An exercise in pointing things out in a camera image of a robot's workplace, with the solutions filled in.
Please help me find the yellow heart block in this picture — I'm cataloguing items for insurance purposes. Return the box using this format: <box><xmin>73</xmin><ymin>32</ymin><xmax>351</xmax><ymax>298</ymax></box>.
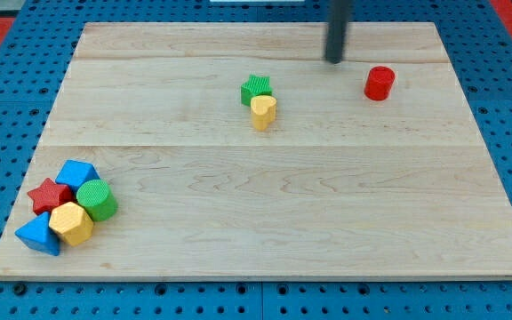
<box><xmin>251</xmin><ymin>95</ymin><xmax>277</xmax><ymax>131</ymax></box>

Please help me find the light wooden board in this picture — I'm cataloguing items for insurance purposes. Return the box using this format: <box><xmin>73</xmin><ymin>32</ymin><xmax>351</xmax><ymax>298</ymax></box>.
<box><xmin>0</xmin><ymin>22</ymin><xmax>512</xmax><ymax>282</ymax></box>

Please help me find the green star block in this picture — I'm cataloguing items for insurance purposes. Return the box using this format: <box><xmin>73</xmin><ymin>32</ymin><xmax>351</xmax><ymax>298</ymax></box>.
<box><xmin>240</xmin><ymin>75</ymin><xmax>273</xmax><ymax>107</ymax></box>

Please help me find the red cylinder block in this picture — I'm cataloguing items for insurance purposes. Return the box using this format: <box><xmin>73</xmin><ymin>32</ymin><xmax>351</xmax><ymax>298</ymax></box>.
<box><xmin>364</xmin><ymin>66</ymin><xmax>396</xmax><ymax>100</ymax></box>

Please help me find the green cylinder block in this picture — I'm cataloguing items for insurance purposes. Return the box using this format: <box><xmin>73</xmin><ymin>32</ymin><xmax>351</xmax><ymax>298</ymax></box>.
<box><xmin>76</xmin><ymin>180</ymin><xmax>118</xmax><ymax>221</ymax></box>

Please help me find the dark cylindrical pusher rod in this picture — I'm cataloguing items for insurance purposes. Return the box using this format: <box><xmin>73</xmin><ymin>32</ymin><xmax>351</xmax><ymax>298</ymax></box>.
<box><xmin>324</xmin><ymin>0</ymin><xmax>354</xmax><ymax>64</ymax></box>

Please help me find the blue cube block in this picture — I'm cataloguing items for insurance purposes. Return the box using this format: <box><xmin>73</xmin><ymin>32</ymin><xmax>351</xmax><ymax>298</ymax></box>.
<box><xmin>55</xmin><ymin>160</ymin><xmax>100</xmax><ymax>193</ymax></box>

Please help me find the yellow hexagon block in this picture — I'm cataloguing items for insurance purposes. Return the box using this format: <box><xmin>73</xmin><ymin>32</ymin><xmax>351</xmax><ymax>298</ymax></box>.
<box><xmin>49</xmin><ymin>202</ymin><xmax>94</xmax><ymax>246</ymax></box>

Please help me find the red star block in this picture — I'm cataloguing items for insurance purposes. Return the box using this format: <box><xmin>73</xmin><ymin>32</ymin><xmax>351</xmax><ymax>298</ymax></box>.
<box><xmin>27</xmin><ymin>178</ymin><xmax>75</xmax><ymax>215</ymax></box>

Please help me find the blue triangle block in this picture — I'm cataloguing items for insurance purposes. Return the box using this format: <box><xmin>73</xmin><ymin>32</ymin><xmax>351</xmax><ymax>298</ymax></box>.
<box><xmin>15</xmin><ymin>212</ymin><xmax>60</xmax><ymax>256</ymax></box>

